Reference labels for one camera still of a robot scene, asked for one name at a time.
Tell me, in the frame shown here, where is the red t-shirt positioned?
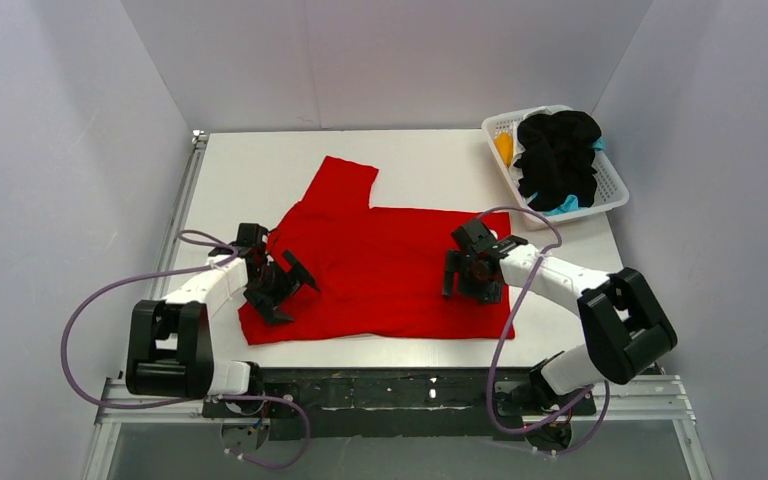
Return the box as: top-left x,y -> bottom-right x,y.
238,156 -> 510,345

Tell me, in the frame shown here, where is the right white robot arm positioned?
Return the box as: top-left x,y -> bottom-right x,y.
442,219 -> 678,408

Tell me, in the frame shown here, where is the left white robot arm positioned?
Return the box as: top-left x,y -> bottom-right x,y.
125,223 -> 319,399

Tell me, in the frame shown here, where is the teal garment in basket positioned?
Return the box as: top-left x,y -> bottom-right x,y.
514,138 -> 604,215

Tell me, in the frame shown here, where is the yellow garment in basket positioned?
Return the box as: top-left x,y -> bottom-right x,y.
494,132 -> 514,168

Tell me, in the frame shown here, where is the black garment in basket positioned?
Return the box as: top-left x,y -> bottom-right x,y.
513,110 -> 602,215

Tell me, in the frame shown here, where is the white plastic laundry basket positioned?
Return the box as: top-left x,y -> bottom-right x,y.
481,104 -> 630,224

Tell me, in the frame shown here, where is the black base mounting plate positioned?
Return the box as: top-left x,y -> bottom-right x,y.
128,366 -> 664,444

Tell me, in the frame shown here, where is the aluminium frame rail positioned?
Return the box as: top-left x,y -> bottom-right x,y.
82,130 -> 711,479

